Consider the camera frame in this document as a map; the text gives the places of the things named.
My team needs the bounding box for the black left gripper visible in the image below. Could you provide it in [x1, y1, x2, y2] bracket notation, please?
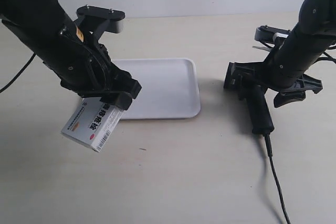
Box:
[41, 32, 142, 110]

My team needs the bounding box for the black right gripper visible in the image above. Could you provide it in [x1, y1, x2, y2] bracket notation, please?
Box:
[230, 35, 322, 108]

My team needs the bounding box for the black handheld barcode scanner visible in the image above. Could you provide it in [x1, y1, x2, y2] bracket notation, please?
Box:
[223, 62, 275, 136]

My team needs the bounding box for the white red medicine box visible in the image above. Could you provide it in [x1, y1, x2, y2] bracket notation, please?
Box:
[61, 98, 124, 152]

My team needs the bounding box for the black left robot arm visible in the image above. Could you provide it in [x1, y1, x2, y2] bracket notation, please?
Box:
[1, 0, 142, 111]

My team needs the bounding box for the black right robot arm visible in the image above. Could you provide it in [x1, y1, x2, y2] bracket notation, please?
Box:
[224, 0, 335, 108]

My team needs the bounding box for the white plastic tray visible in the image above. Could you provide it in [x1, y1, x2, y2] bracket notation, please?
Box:
[113, 58, 201, 120]

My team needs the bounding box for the black scanner cable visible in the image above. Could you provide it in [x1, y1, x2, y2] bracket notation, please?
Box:
[264, 132, 291, 224]

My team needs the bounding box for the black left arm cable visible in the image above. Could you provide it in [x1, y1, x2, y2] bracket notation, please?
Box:
[0, 52, 37, 94]

